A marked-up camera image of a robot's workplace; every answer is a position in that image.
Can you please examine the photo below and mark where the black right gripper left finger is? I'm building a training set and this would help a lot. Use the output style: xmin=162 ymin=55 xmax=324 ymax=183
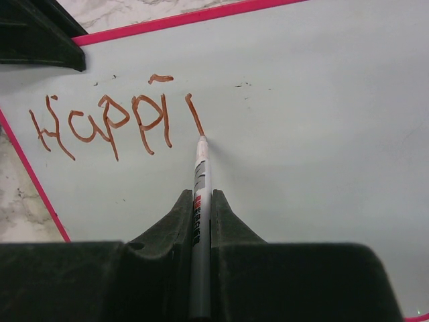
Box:
xmin=1 ymin=190 xmax=192 ymax=321

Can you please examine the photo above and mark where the pink framed whiteboard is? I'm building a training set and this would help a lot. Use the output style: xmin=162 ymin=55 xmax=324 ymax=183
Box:
xmin=1 ymin=1 xmax=428 ymax=317

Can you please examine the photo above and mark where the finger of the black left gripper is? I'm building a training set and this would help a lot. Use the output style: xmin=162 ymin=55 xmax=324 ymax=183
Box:
xmin=1 ymin=0 xmax=87 ymax=72

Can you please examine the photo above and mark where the white whiteboard marker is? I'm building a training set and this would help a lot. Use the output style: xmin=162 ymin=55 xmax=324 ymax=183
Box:
xmin=188 ymin=136 xmax=212 ymax=321

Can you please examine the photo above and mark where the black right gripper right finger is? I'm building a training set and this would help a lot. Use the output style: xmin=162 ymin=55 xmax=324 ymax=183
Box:
xmin=211 ymin=190 xmax=403 ymax=321

